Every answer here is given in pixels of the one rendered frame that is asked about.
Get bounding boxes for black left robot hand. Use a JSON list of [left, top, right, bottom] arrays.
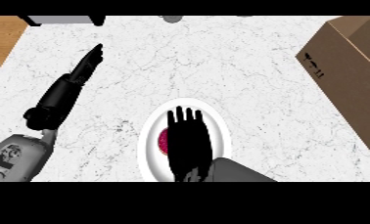
[[22, 43, 105, 132]]

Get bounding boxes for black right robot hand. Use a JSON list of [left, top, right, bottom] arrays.
[[164, 106, 214, 183]]

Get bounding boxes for purple sweet potato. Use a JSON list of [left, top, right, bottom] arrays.
[[155, 127, 170, 157]]

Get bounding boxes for white plate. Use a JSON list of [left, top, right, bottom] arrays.
[[137, 98, 232, 183]]

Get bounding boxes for brown cardboard box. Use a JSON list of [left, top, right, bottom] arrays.
[[294, 16, 370, 150]]

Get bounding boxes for grey appliance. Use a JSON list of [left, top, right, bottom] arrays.
[[17, 16, 106, 27]]

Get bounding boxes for grey round object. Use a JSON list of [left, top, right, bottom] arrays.
[[159, 16, 183, 24]]

